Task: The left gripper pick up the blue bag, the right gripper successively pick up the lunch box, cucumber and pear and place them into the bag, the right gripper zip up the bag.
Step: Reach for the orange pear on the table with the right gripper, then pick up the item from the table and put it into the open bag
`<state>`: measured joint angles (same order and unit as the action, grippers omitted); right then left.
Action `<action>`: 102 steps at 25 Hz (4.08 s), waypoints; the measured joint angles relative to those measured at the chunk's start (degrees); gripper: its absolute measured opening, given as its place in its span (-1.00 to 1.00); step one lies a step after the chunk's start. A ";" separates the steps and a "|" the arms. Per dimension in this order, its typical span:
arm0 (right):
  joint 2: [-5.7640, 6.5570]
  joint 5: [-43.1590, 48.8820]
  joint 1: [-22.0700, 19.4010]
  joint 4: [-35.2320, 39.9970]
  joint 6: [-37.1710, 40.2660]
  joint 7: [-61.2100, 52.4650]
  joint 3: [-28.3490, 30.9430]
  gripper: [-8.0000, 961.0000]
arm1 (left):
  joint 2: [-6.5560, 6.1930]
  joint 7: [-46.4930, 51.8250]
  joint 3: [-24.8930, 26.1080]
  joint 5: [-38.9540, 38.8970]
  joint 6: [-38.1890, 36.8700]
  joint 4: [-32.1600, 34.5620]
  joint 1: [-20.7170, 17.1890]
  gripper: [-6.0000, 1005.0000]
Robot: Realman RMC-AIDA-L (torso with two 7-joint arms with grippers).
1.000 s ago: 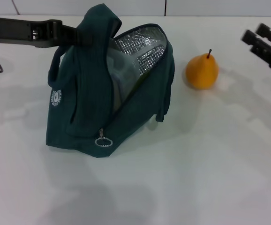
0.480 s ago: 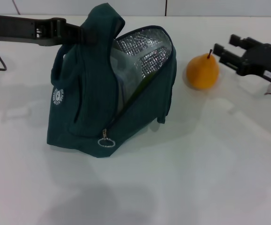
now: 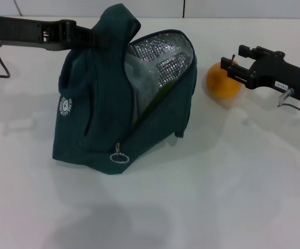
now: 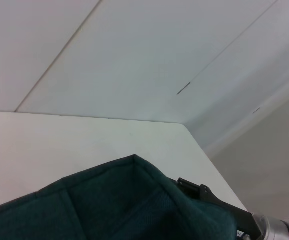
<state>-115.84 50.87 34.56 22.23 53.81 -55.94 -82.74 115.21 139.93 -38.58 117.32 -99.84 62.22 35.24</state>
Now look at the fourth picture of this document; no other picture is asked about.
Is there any teal insulated lunch bag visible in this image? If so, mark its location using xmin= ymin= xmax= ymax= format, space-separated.
xmin=0 ymin=154 xmax=237 ymax=240

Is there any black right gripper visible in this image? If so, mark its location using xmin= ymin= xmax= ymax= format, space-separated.
xmin=176 ymin=177 xmax=262 ymax=236

